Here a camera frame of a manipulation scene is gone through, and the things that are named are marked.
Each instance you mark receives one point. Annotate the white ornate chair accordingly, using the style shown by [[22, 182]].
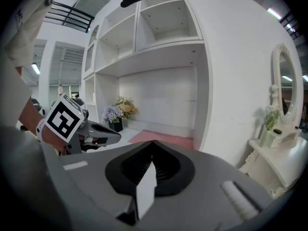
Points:
[[276, 162]]

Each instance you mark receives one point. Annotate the pink table mat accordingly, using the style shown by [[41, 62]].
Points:
[[163, 138]]

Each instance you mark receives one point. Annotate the black flower vase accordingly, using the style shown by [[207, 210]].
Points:
[[116, 126]]

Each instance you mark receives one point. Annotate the blue hydrangea flowers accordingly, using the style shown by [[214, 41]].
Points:
[[111, 113]]

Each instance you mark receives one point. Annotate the white shelf unit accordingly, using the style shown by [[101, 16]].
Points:
[[168, 56]]

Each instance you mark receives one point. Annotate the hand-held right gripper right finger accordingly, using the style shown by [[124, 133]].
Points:
[[204, 201]]

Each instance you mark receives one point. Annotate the small black box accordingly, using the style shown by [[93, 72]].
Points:
[[278, 131]]

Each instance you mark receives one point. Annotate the ceiling light strip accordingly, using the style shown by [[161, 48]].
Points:
[[274, 13], [35, 68]]

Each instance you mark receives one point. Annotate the black railing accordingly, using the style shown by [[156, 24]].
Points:
[[72, 9]]

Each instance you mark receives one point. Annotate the white wristwatch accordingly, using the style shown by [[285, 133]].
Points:
[[40, 130]]

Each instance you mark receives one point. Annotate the person's beige shirt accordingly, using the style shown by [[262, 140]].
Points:
[[31, 32]]

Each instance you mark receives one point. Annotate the white flower vase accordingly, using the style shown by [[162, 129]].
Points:
[[267, 138]]

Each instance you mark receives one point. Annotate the oval white framed mirror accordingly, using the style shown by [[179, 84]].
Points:
[[286, 80]]

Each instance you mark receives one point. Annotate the person's left hand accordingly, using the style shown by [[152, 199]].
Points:
[[55, 138]]

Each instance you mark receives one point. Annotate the person's left forearm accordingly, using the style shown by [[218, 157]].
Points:
[[29, 114]]

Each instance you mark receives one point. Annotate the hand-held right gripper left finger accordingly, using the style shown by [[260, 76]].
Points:
[[96, 196]]

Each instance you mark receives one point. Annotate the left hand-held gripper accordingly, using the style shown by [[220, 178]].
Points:
[[63, 119]]

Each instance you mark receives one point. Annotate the yellow flower bouquet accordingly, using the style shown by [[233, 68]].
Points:
[[127, 107]]

